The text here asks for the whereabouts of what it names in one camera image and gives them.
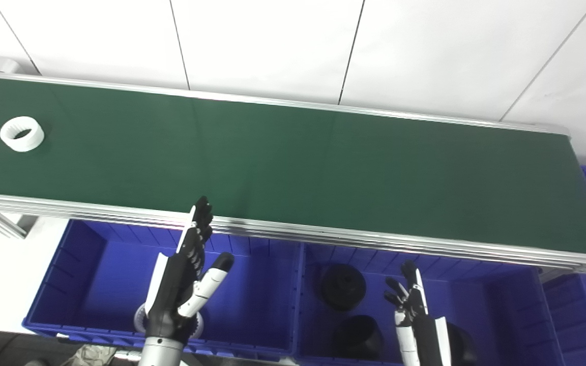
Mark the white toothed plastic ring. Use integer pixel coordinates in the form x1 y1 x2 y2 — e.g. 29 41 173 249
0 116 45 153
133 302 154 334
190 311 206 340

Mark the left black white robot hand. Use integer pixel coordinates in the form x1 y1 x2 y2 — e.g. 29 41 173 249
143 196 235 340

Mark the crumpled beige cloth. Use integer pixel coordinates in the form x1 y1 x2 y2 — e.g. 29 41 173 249
61 344 119 366

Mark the green conveyor belt aluminium frame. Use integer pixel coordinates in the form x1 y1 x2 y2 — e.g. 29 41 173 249
0 68 586 278

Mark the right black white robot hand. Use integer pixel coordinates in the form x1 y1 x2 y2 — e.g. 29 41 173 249
384 260 451 366

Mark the black round plastic part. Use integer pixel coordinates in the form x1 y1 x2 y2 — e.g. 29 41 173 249
320 263 368 312
446 322 479 366
333 315 385 362

